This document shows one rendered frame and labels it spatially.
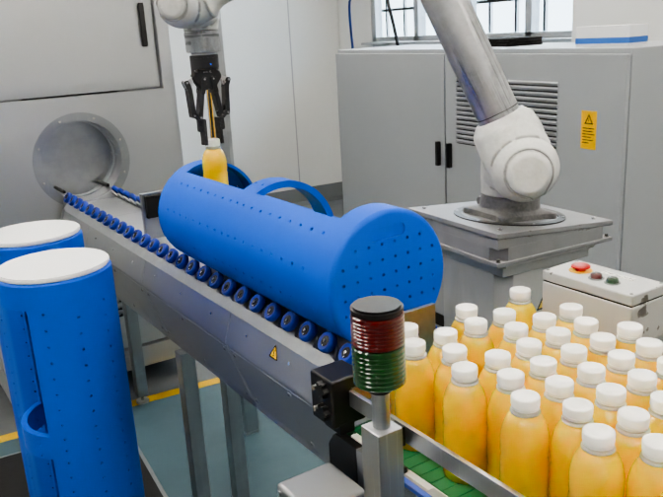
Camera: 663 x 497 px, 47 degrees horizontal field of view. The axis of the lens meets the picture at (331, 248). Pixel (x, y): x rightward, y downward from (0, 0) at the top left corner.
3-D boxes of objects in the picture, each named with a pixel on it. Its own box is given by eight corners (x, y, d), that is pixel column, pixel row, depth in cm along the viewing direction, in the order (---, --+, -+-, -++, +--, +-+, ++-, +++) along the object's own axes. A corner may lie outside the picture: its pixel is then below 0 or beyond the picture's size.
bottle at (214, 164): (233, 205, 207) (228, 145, 202) (209, 208, 205) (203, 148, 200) (226, 200, 213) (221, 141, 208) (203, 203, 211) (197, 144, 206)
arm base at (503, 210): (505, 204, 217) (506, 184, 215) (558, 218, 197) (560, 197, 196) (452, 209, 209) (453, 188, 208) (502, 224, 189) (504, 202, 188)
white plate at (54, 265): (68, 242, 211) (69, 247, 211) (-28, 269, 190) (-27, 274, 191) (130, 255, 194) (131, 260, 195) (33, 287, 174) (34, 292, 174)
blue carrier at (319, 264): (253, 244, 230) (243, 151, 221) (447, 327, 159) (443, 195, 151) (165, 266, 215) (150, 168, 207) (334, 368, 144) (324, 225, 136)
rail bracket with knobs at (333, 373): (352, 406, 139) (350, 355, 136) (376, 421, 133) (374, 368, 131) (307, 423, 134) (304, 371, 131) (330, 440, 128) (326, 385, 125)
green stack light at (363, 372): (384, 365, 95) (383, 328, 94) (417, 382, 90) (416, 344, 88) (342, 379, 92) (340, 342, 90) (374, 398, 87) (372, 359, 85)
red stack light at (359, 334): (383, 327, 94) (382, 298, 93) (416, 343, 88) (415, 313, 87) (340, 341, 90) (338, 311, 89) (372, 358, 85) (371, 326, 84)
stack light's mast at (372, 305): (386, 408, 97) (381, 290, 92) (417, 427, 92) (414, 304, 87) (345, 423, 93) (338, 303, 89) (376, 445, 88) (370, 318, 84)
